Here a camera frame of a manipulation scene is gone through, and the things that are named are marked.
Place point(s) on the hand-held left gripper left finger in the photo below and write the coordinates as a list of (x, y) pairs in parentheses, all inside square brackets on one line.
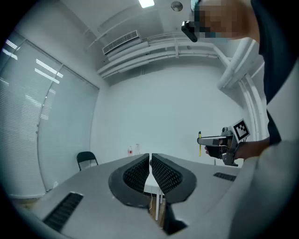
[(121, 184)]

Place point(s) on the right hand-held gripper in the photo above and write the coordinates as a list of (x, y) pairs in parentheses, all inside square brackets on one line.
[(230, 145)]

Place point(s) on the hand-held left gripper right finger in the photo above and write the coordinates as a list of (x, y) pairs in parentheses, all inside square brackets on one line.
[(184, 184)]

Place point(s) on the yellow stick with black tip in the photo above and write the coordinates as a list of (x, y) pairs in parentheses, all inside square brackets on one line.
[(200, 149)]

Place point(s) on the person's right forearm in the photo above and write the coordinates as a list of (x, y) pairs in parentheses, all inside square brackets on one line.
[(253, 149)]

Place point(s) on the person's right hand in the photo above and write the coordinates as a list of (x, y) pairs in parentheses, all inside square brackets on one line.
[(207, 150)]

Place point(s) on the white table leg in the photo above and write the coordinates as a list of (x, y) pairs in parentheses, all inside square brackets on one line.
[(158, 205)]

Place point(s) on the small red label bottle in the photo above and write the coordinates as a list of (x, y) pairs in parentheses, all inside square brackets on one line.
[(130, 151)]

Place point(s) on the large clear water bottle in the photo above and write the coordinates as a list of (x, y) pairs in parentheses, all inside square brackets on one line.
[(138, 149)]

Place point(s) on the black folding chair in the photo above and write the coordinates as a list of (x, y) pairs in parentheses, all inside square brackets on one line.
[(86, 157)]

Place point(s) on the white pipe bundle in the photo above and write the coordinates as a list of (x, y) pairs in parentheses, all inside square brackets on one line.
[(253, 105)]

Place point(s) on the glass partition with blinds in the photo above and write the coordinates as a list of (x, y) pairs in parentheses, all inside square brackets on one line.
[(46, 121)]

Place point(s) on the person's black clothing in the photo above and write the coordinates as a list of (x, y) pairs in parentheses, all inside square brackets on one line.
[(278, 58)]

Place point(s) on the white horizontal ceiling pipes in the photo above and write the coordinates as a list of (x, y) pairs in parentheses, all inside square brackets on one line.
[(163, 52)]

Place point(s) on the person's head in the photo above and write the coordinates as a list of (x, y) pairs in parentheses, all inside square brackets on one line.
[(231, 21)]

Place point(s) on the white air conditioner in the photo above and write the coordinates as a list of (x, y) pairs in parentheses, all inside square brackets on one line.
[(122, 42)]

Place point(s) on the round smoke detector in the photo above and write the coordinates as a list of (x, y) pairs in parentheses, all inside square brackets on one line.
[(176, 5)]

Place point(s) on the ceiling light panel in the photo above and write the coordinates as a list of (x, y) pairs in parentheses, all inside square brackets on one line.
[(146, 3)]

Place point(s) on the large white duct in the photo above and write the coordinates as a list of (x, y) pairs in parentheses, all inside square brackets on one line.
[(240, 63)]

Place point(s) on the black head-worn camera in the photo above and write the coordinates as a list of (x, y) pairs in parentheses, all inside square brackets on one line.
[(189, 31)]

